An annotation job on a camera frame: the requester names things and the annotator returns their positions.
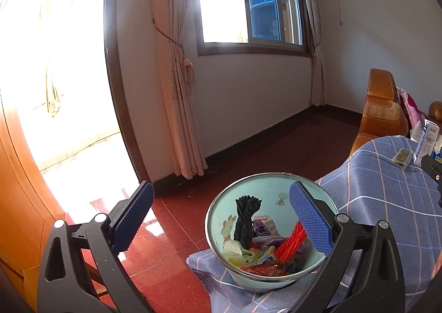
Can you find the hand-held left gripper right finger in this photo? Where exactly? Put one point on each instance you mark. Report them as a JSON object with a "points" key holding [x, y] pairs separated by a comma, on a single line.
{"points": [[310, 219]]}

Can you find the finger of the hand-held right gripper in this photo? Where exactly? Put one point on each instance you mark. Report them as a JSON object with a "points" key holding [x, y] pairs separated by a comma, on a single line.
{"points": [[433, 169]]}

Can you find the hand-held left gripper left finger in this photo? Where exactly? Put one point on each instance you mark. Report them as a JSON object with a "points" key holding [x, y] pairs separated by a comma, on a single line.
{"points": [[131, 218]]}

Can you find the small red wrapper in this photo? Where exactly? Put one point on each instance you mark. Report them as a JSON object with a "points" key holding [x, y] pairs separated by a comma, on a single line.
{"points": [[290, 242]]}

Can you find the white printed wrapper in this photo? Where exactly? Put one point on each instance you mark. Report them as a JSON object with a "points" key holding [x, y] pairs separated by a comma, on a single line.
{"points": [[269, 225]]}

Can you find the purple foil wrapper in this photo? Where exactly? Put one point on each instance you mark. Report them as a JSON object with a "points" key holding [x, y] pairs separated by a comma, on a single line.
{"points": [[266, 240]]}

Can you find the blue white wrapper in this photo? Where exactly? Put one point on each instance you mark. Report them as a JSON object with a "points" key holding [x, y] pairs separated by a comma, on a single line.
{"points": [[268, 257]]}

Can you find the red foil wrapper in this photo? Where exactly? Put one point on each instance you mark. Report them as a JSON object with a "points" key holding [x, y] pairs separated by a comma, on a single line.
{"points": [[266, 270]]}

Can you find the yellowish plastic bag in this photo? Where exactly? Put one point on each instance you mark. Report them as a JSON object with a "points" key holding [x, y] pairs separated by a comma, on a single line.
{"points": [[238, 252]]}

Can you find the teal enamel basin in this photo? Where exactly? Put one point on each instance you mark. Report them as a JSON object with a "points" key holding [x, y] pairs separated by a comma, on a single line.
{"points": [[221, 209]]}

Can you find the blue drink carton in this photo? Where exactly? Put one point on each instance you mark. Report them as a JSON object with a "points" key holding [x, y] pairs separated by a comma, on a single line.
{"points": [[438, 156]]}

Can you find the white milk carton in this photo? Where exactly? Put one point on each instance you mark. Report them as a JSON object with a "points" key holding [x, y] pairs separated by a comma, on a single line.
{"points": [[426, 142]]}

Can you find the clear packet with dark contents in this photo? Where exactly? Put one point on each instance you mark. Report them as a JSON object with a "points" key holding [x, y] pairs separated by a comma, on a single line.
{"points": [[402, 158]]}

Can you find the blue plaid tablecloth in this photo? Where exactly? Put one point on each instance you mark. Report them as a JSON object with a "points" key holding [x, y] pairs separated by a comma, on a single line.
{"points": [[386, 202]]}

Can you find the orange leather sofa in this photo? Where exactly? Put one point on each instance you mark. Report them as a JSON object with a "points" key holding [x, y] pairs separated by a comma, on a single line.
{"points": [[436, 111]]}

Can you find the pink floral white pillow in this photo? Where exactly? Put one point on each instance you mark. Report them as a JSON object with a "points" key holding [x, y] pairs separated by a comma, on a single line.
{"points": [[412, 107]]}

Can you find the wooden chair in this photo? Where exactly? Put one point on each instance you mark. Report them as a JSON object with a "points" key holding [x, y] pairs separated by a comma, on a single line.
{"points": [[93, 275]]}

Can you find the orange leather armchair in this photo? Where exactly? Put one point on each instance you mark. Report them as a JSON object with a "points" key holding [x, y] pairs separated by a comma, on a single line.
{"points": [[380, 116]]}

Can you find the wooden door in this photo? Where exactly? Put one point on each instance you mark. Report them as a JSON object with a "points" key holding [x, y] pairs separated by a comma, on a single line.
{"points": [[20, 213]]}

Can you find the hanging beige cloth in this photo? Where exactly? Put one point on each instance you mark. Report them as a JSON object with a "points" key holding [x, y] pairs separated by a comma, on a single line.
{"points": [[52, 92]]}

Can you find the beige tied curtain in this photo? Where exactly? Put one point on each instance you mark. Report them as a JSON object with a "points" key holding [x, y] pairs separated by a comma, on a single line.
{"points": [[179, 74], [314, 40]]}

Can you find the sliding glass window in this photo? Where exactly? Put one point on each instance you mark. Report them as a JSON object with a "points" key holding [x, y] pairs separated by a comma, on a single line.
{"points": [[248, 5]]}

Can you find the brown door frame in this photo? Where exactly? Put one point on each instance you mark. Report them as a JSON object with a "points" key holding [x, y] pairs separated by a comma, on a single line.
{"points": [[117, 74]]}

